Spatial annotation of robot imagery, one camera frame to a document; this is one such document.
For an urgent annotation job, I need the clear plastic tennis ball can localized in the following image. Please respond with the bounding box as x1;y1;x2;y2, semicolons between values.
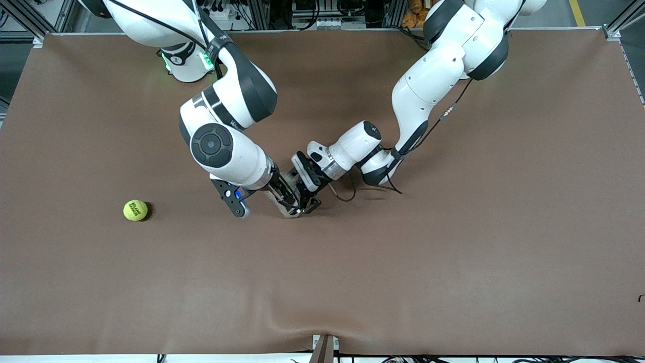
275;170;303;219

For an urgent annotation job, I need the yellow Roland Garros tennis ball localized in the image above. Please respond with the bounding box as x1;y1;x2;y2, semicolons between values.
123;200;149;222

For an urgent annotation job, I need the brown table mat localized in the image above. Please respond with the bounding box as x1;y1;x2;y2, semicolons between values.
0;28;645;356

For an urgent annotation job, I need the white power strip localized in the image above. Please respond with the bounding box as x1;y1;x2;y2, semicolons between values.
313;18;366;30
202;0;237;23

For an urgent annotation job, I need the orange packets pile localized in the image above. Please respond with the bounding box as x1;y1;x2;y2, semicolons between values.
401;0;430;29

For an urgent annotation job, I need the metal table edge bracket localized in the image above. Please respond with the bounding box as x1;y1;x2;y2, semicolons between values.
311;334;340;363

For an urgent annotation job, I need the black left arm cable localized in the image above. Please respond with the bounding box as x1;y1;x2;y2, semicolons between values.
330;0;527;202

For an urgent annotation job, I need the aluminium frame strut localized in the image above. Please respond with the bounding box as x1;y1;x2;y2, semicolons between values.
8;0;47;48
604;0;645;42

